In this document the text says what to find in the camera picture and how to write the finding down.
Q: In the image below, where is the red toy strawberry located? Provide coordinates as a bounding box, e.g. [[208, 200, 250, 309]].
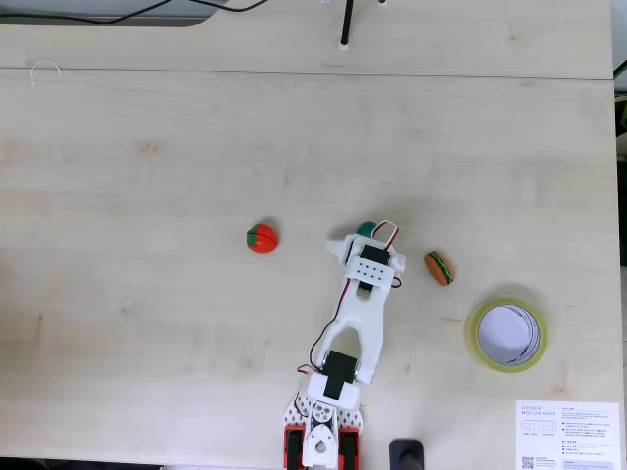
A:
[[245, 223, 280, 255]]

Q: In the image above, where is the red table clamp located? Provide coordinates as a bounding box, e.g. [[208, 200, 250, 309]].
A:
[[282, 424, 308, 470], [339, 426, 363, 470]]

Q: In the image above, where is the yellowish packing tape roll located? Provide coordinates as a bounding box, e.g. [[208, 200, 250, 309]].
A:
[[463, 296, 549, 375]]

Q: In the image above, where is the toy hamburger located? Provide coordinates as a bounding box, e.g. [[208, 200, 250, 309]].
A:
[[423, 250, 456, 288]]

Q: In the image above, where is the white printed desk label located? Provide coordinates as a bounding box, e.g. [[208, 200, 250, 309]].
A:
[[514, 399, 619, 470]]

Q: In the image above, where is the red black arm servo cable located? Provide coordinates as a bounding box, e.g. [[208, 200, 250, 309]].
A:
[[298, 278, 355, 379]]

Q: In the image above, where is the black monitor stand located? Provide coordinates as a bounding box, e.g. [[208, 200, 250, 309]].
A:
[[388, 438, 425, 470]]

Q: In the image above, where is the red white gripper servo cable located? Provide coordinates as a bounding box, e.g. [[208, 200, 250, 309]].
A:
[[374, 220, 406, 290]]

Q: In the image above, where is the thin white wire hook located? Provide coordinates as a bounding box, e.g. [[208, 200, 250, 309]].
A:
[[29, 59, 63, 87]]

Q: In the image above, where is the black camera tripod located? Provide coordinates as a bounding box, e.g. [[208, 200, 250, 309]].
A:
[[320, 0, 388, 52]]

